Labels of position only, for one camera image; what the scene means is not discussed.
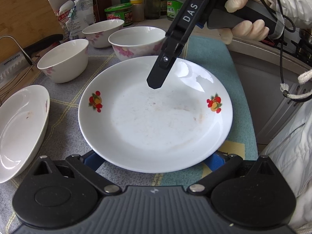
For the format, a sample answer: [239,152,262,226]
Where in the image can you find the white plate with faint stains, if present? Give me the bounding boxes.
[78,56,233,173]

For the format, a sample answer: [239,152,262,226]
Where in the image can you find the white plate with pepper stain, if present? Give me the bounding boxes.
[0,85,50,183]

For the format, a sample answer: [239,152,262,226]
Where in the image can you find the white jacket forearm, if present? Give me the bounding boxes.
[255,0,312,234]

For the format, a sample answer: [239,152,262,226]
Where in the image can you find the gloved right hand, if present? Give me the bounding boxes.
[218,0,269,44]

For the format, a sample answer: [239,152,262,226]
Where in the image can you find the green label glass jar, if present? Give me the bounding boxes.
[167,0,185,21]

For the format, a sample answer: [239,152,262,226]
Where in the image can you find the white bowl pink flowers near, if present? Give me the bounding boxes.
[108,27,166,61]

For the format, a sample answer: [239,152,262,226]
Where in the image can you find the grey checked towel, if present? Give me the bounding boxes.
[0,35,259,234]

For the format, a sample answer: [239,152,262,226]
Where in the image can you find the dark oil bottle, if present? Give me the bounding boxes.
[143,0,161,20]

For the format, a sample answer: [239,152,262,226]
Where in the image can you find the green lid sauce jar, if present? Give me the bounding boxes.
[104,3,133,27]

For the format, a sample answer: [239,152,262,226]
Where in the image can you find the white bowl purple flowers middle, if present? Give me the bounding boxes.
[82,19,124,49]

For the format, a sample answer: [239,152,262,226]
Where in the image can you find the white bowl purple flowers large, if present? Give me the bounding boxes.
[37,39,89,83]

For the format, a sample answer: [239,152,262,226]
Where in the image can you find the white snack bag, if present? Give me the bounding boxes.
[56,0,95,43]

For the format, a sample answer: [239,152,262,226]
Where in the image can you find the steel cleaver knife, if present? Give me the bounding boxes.
[1,34,63,87]

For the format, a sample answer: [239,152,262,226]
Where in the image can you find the wooden cutting board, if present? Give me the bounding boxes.
[0,0,63,48]

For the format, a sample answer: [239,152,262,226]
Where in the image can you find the wire knife rack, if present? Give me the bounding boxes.
[1,35,40,104]

